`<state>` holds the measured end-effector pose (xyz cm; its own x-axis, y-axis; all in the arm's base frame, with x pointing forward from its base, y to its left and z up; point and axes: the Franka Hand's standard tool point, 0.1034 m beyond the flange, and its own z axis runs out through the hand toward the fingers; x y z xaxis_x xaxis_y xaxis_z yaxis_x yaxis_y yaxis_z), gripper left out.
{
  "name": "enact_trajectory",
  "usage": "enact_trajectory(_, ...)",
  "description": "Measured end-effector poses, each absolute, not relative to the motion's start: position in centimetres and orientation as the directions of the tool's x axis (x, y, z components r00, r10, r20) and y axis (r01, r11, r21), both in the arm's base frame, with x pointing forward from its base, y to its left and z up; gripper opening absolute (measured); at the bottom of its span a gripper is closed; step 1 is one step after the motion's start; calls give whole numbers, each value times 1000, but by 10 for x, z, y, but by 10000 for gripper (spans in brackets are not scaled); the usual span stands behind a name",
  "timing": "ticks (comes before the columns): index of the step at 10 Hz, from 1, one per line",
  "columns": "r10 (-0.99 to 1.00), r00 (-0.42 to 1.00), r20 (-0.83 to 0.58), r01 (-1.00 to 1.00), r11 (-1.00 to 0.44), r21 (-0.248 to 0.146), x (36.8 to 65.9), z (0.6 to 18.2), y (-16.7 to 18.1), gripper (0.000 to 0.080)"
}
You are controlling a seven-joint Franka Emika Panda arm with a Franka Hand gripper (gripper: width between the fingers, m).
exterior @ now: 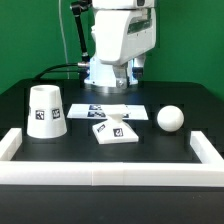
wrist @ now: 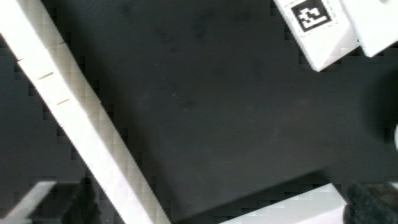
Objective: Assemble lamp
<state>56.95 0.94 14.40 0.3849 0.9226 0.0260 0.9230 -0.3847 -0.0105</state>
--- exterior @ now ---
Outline white lamp base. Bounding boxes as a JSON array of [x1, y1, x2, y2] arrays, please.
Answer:
[[92, 114, 139, 144]]

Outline white lamp bulb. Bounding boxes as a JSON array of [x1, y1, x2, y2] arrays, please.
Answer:
[[157, 105, 184, 132]]

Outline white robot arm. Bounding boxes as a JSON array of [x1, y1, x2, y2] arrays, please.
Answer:
[[84, 0, 156, 93]]

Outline white lamp shade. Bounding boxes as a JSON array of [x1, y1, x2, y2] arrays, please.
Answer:
[[27, 85, 67, 139]]

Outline white marker sheet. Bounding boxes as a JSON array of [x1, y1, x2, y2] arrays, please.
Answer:
[[67, 104, 148, 120]]

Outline white U-shaped fence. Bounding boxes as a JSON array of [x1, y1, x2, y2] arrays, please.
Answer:
[[0, 128, 224, 187]]

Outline black cables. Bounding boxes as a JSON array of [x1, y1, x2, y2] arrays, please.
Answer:
[[32, 61, 90, 81]]

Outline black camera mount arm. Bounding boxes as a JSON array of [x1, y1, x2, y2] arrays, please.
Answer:
[[70, 0, 92, 62]]

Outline white hanging cable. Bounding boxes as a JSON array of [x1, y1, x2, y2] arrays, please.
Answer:
[[58, 0, 71, 80]]

